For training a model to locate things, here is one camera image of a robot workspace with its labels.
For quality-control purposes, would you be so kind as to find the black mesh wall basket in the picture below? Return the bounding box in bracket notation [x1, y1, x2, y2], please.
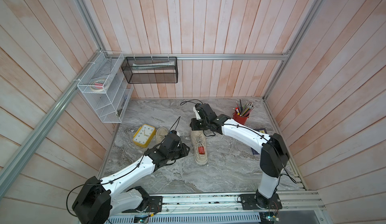
[121, 57, 179, 84]

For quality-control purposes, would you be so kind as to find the tape roll in shelf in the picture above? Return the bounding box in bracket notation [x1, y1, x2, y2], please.
[89, 78, 110, 92]

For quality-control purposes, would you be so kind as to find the beige lace sneaker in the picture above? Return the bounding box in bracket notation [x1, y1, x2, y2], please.
[191, 130, 208, 165]
[155, 127, 177, 156]

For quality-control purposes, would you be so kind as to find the white wire wall shelf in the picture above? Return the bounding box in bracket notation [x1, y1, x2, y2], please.
[77, 51, 133, 123]

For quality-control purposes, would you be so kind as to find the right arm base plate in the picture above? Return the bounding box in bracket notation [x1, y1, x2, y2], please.
[238, 192, 282, 210]

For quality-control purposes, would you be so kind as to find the red insole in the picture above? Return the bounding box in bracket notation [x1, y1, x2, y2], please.
[198, 146, 206, 155]

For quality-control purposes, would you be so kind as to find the pens and pencils bunch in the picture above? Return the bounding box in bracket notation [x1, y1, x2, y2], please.
[234, 99, 254, 117]

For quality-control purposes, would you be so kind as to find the yellow alarm clock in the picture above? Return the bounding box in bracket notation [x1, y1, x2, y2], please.
[133, 124, 156, 148]

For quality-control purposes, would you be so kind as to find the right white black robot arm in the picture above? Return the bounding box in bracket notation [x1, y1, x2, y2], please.
[190, 103, 290, 209]

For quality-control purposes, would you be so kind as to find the red pen cup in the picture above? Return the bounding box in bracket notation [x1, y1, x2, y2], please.
[233, 112, 249, 125]

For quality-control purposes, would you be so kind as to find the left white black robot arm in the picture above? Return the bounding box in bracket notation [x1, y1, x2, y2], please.
[66, 130, 190, 224]

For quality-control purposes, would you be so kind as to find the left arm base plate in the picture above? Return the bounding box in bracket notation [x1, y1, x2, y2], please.
[123, 196, 163, 214]

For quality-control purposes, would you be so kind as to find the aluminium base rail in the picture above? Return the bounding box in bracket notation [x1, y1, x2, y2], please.
[149, 191, 325, 214]

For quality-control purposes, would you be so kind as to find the dark blue book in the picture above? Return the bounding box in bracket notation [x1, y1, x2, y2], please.
[251, 128, 268, 156]

